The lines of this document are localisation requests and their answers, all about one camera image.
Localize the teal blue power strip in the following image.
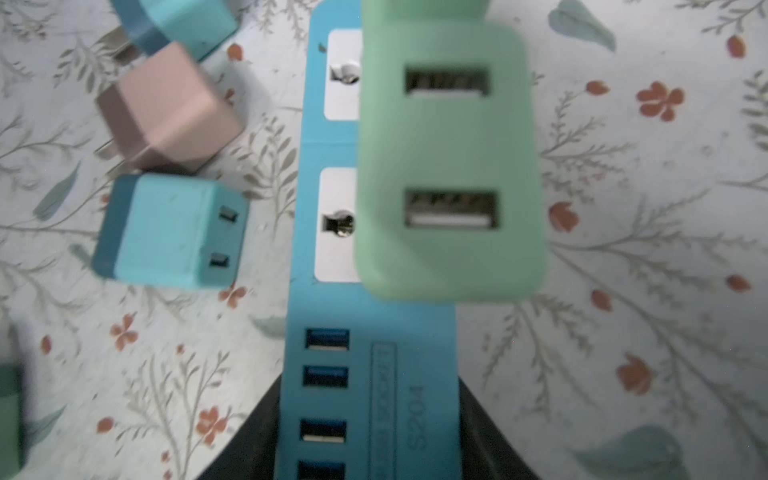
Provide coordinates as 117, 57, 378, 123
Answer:
275, 1, 462, 479

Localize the floral table mat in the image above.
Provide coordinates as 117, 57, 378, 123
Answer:
1, 1, 767, 479

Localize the green charger cube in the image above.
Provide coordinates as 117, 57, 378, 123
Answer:
0, 363, 24, 480
355, 1, 547, 303

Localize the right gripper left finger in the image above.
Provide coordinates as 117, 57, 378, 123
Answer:
198, 375, 282, 480

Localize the pink charger cube left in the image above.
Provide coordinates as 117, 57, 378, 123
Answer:
95, 42, 245, 177

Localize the teal charger cube upper left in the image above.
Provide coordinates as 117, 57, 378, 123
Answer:
99, 0, 238, 65

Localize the teal charger cube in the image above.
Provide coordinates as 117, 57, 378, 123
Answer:
91, 173, 249, 290
99, 0, 238, 65

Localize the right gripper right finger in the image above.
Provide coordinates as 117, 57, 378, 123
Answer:
459, 379, 540, 480

